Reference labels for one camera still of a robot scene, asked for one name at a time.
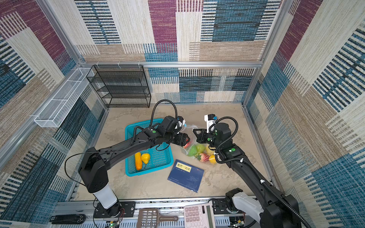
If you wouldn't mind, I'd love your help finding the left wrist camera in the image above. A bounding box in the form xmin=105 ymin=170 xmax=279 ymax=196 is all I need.
xmin=176 ymin=116 xmax=185 ymax=129

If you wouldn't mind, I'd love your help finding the pink calculator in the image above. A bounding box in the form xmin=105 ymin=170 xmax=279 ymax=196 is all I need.
xmin=183 ymin=203 xmax=216 ymax=228

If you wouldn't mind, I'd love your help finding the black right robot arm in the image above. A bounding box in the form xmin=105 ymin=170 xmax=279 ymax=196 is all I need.
xmin=193 ymin=123 xmax=311 ymax=228

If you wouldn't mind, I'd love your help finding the yellow lemon toy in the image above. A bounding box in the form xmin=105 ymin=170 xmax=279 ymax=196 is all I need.
xmin=209 ymin=154 xmax=217 ymax=164

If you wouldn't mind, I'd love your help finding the blue booklet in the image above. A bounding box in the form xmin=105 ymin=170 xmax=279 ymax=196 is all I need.
xmin=167 ymin=160 xmax=204 ymax=193

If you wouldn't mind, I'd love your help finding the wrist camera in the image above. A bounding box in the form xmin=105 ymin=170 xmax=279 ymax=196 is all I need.
xmin=204 ymin=114 xmax=218 ymax=133
xmin=176 ymin=116 xmax=185 ymax=129

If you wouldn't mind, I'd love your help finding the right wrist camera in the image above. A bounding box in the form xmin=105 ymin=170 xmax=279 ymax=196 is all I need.
xmin=204 ymin=114 xmax=218 ymax=133

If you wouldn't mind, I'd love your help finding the white wire mesh tray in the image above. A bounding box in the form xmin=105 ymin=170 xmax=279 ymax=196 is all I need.
xmin=34 ymin=67 xmax=90 ymax=128

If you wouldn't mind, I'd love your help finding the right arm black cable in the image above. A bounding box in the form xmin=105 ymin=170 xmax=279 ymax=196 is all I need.
xmin=209 ymin=116 xmax=313 ymax=228

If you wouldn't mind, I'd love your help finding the green pear toy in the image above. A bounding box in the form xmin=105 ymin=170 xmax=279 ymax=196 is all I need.
xmin=196 ymin=143 xmax=206 ymax=154

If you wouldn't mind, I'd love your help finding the teal plastic basket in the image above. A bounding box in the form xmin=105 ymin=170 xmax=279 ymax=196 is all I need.
xmin=125 ymin=120 xmax=174 ymax=177

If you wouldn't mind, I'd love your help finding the black wire shelf rack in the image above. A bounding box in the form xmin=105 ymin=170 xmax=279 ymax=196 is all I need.
xmin=86 ymin=65 xmax=151 ymax=108

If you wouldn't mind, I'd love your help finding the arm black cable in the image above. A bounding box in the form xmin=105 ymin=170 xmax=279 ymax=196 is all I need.
xmin=64 ymin=99 xmax=179 ymax=187
xmin=209 ymin=116 xmax=313 ymax=228

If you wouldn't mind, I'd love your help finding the clear zip top bag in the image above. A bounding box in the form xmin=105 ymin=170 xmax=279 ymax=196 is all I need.
xmin=180 ymin=124 xmax=217 ymax=164

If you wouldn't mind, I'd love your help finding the brown slotted spatula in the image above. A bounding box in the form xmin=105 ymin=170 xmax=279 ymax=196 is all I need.
xmin=136 ymin=209 xmax=179 ymax=228

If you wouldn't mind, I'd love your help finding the beige potato toy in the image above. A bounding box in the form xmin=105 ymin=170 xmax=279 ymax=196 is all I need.
xmin=205 ymin=145 xmax=215 ymax=156

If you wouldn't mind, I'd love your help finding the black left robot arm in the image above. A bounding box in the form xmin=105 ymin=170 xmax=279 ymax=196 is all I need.
xmin=79 ymin=116 xmax=190 ymax=210

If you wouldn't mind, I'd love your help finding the green apple toy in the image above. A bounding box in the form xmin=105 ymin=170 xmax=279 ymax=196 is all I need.
xmin=188 ymin=145 xmax=198 ymax=157

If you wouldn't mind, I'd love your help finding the black stapler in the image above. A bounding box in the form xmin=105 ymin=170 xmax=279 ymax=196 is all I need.
xmin=49 ymin=214 xmax=86 ymax=225

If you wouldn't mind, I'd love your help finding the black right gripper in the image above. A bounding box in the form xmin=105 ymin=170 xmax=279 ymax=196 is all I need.
xmin=193 ymin=128 xmax=222 ymax=149

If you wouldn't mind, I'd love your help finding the yellow pepper toy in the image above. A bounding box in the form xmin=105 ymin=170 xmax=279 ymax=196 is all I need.
xmin=141 ymin=153 xmax=151 ymax=164

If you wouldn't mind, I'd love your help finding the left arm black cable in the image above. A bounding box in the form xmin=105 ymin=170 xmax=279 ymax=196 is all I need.
xmin=64 ymin=99 xmax=179 ymax=187

